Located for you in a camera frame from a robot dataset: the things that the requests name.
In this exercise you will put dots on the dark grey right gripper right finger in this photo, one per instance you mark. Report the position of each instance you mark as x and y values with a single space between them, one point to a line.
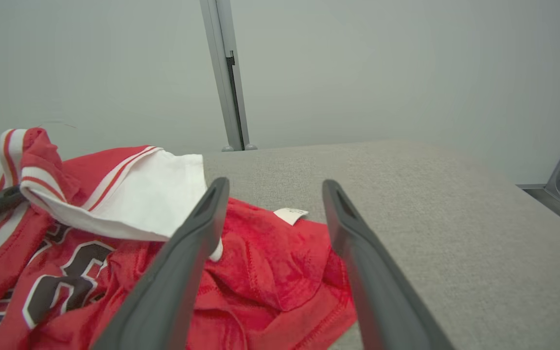
382 291

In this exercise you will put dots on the red lettered basketball jersey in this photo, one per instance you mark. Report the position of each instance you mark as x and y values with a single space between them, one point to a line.
270 262

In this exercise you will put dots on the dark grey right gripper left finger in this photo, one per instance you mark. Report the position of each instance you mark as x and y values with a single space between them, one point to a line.
168 291

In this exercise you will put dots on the grey metal partition post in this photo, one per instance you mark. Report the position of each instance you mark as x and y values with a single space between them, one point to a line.
221 73

